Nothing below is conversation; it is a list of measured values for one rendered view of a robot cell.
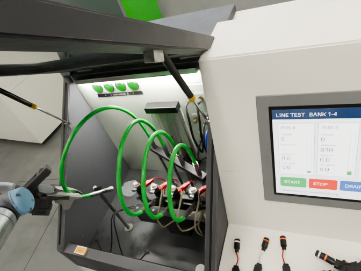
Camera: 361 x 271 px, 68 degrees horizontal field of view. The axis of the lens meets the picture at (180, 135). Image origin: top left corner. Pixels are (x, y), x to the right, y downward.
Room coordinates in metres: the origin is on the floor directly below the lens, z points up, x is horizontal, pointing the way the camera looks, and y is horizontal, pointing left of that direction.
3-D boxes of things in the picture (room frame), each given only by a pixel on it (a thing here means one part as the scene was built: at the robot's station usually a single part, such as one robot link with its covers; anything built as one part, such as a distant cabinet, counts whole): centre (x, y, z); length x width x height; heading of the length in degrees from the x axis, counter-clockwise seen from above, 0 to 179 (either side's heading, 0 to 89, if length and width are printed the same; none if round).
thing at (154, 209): (0.67, 0.13, 0.91); 0.34 x 0.10 x 0.15; 56
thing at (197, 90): (0.82, -0.11, 1.20); 0.13 x 0.03 x 0.31; 56
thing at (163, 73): (0.96, 0.09, 1.43); 0.54 x 0.03 x 0.02; 56
